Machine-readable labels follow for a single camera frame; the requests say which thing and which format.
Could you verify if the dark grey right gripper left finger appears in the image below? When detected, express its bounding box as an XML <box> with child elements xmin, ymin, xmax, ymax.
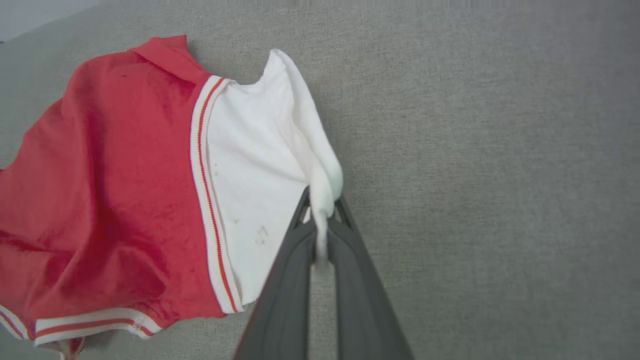
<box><xmin>232</xmin><ymin>186</ymin><xmax>318</xmax><ymax>360</ymax></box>

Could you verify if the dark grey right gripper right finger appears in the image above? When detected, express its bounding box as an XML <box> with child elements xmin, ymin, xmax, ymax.
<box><xmin>327</xmin><ymin>197</ymin><xmax>416</xmax><ymax>360</ymax></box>

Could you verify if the red and white shirt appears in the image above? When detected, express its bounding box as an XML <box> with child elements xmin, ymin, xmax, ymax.
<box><xmin>0</xmin><ymin>34</ymin><xmax>345</xmax><ymax>360</ymax></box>

